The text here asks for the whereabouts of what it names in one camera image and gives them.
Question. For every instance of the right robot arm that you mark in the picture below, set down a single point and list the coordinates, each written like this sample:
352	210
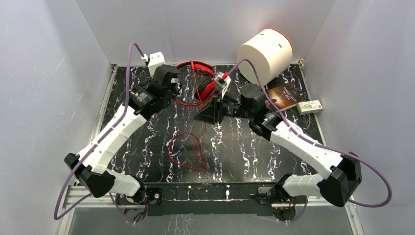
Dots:
337	175

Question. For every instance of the black front mounting rail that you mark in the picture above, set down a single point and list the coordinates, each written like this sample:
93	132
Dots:
212	198

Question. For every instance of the small green white box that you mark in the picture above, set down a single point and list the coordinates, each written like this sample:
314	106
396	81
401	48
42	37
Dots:
309	107

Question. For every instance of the white cylindrical container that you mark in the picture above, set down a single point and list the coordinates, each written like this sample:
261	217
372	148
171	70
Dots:
270	51

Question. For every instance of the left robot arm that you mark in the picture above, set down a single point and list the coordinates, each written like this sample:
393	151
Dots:
90	164

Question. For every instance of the dark paperback book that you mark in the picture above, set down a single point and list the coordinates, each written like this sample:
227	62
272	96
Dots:
285	96

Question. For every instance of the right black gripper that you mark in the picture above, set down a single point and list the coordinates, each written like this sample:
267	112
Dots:
208	114

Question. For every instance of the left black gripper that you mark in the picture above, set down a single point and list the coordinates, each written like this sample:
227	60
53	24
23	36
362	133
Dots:
173	82

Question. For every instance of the red black headphones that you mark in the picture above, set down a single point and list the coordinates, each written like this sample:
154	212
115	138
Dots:
203	80

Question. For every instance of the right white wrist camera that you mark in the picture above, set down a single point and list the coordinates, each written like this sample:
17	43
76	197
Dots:
222	82

